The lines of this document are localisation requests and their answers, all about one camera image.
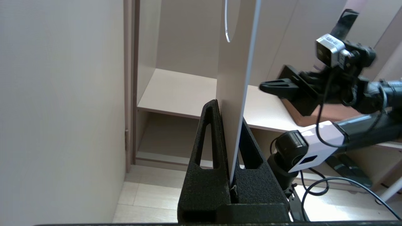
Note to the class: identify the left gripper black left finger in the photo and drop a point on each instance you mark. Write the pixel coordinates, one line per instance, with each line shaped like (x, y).
(204, 188)

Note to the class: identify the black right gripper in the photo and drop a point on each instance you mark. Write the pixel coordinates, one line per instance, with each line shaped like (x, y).
(309, 91)

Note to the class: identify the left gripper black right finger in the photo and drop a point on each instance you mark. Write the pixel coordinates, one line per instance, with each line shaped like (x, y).
(257, 185)

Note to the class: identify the blue do-not-disturb door hanger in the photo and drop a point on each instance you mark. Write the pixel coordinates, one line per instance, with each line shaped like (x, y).
(234, 94)

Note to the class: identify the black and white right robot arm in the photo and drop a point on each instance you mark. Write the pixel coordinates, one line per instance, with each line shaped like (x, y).
(320, 141)

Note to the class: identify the cream door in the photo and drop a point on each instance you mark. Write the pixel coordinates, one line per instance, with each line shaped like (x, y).
(62, 110)

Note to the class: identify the pale wardrobe shelf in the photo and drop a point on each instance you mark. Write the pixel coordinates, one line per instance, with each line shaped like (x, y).
(182, 94)

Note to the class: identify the dark grey base foot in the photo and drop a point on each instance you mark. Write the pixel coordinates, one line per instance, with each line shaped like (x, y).
(351, 171)

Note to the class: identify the white slanted leg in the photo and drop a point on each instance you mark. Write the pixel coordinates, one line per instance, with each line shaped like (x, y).
(391, 192)

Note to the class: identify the black robot torso frame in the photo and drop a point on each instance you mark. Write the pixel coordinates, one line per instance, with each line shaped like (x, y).
(295, 204)

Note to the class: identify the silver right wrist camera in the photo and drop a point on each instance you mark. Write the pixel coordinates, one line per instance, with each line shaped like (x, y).
(329, 50)

